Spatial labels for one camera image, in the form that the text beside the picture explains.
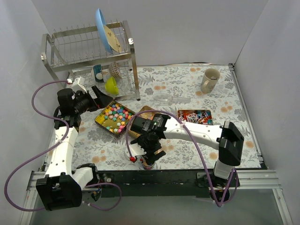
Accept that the clear round candy jar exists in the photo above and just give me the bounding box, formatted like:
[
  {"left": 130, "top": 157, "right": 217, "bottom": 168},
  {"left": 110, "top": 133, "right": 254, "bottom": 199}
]
[{"left": 139, "top": 157, "right": 156, "bottom": 170}]

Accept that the gold tin of star candies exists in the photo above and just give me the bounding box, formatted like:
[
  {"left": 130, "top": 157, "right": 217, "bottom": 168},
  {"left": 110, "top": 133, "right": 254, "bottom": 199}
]
[{"left": 95, "top": 100, "right": 135, "bottom": 138}]

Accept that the gold tin of gummy candies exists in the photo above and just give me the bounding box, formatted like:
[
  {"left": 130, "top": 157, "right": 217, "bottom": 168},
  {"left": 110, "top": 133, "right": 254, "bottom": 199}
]
[{"left": 125, "top": 106, "right": 160, "bottom": 142}]

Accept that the gold tin of lollipops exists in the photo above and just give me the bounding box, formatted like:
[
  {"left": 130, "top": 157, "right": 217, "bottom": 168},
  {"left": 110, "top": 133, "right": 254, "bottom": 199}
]
[{"left": 177, "top": 110, "right": 213, "bottom": 125}]

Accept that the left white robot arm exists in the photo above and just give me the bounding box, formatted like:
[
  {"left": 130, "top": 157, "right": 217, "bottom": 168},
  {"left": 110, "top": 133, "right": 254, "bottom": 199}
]
[{"left": 36, "top": 86, "right": 113, "bottom": 211}]

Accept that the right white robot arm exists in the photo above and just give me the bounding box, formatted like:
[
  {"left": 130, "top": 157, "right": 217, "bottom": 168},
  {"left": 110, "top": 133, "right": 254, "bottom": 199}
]
[{"left": 127, "top": 113, "right": 244, "bottom": 186}]

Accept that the lime green bowl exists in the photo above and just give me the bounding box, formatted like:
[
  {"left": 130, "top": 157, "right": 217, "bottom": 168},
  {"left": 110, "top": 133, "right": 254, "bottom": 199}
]
[{"left": 105, "top": 77, "right": 119, "bottom": 95}]

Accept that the blue white mug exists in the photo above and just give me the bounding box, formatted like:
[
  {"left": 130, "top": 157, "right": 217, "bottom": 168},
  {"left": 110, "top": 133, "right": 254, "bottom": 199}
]
[{"left": 92, "top": 64, "right": 104, "bottom": 83}]

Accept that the patterned ceramic cup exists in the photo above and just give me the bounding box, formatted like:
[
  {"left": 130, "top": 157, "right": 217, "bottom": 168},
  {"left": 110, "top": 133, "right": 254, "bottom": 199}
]
[{"left": 108, "top": 61, "right": 121, "bottom": 79}]

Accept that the steel dish rack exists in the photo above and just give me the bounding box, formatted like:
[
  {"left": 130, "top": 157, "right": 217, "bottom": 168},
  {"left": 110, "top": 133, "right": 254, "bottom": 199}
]
[{"left": 40, "top": 21, "right": 141, "bottom": 101}]

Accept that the cream floral plate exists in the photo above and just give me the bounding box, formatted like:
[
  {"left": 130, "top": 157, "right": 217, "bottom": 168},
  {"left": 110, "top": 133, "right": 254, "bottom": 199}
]
[{"left": 103, "top": 25, "right": 122, "bottom": 53}]

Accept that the floral table mat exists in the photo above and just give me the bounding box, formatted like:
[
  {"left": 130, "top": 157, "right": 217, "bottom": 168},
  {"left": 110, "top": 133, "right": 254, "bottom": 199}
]
[{"left": 72, "top": 65, "right": 260, "bottom": 170}]

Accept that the blue plate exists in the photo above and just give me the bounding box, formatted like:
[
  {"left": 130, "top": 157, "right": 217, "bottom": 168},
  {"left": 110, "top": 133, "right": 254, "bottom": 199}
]
[{"left": 95, "top": 8, "right": 113, "bottom": 54}]

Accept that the beige ceramic mug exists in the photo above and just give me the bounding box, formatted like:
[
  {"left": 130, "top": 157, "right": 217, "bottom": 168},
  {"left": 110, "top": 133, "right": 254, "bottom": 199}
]
[{"left": 201, "top": 68, "right": 220, "bottom": 94}]

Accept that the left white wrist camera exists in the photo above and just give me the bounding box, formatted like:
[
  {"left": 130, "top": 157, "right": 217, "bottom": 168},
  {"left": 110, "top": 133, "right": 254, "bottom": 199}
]
[{"left": 71, "top": 76, "right": 87, "bottom": 93}]

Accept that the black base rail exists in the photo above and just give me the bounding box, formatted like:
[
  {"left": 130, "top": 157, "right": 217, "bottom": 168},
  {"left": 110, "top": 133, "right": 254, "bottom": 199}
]
[{"left": 72, "top": 169, "right": 241, "bottom": 197}]

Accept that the aluminium frame rail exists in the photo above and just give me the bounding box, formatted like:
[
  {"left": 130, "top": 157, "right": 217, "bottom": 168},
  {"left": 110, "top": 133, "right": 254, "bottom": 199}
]
[{"left": 18, "top": 170, "right": 293, "bottom": 225}]

